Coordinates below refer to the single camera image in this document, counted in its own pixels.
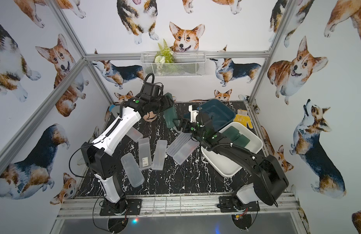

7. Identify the artificial fern with flower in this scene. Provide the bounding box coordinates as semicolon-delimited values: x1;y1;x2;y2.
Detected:
154;40;175;75

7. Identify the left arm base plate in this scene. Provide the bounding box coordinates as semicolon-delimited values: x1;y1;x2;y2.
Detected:
100;199;142;216

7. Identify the dark green case with pens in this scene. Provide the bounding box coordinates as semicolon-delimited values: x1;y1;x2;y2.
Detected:
222;126;241;142

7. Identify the teal storage box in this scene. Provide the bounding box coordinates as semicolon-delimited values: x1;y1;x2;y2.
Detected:
189;99;236;131

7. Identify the clear rounded case front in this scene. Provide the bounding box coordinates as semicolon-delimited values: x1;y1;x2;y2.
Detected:
121;153;144;188

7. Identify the clear case with pink item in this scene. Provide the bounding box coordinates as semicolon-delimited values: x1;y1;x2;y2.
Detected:
126;127;143;143

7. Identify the pink pot with green plant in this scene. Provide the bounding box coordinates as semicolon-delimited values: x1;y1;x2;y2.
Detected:
142;112;158;122

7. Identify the white wire wall basket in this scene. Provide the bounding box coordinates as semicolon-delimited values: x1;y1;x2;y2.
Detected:
140;52;206;77

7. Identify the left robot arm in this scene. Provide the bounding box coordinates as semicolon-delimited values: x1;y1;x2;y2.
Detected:
81;93;174;204

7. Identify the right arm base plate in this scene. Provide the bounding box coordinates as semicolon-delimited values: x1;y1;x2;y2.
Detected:
217;196;260;213

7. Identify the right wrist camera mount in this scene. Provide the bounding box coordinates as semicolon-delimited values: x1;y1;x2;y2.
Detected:
188;105;199;123

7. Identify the clear case with red pen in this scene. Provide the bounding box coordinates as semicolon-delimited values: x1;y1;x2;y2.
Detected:
173;139;200;165

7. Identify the clear case with barcode label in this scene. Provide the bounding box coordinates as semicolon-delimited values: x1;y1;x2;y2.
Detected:
138;137;152;170

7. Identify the grey work glove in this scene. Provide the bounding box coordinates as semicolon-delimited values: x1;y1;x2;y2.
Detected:
108;104;120;118

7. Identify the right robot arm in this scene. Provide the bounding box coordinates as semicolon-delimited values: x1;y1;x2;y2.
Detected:
175;111;289;206

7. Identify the white storage box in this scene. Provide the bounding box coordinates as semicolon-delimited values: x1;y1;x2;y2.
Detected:
201;121;263;177

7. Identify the yellow work glove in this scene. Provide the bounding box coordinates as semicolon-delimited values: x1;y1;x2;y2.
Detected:
234;109;253;129

